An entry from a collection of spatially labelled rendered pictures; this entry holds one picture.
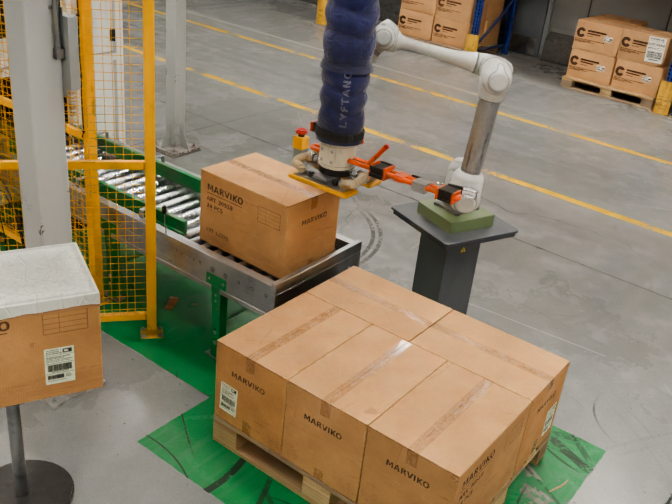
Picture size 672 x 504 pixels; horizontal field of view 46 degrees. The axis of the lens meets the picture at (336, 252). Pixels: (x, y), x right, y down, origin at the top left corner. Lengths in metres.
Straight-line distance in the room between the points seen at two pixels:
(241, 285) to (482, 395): 1.31
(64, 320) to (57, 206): 0.89
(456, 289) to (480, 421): 1.38
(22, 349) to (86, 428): 1.04
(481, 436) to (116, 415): 1.74
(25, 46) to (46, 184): 0.59
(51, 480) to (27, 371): 0.76
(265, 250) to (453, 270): 1.06
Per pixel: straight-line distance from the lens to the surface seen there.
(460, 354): 3.52
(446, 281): 4.31
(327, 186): 3.61
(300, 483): 3.53
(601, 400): 4.47
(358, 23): 3.42
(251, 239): 3.94
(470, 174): 3.94
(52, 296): 2.82
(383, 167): 3.55
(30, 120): 3.44
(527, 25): 12.45
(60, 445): 3.78
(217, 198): 4.04
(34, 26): 3.36
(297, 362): 3.31
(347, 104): 3.51
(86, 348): 2.93
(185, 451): 3.69
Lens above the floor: 2.45
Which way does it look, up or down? 27 degrees down
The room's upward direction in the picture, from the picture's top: 6 degrees clockwise
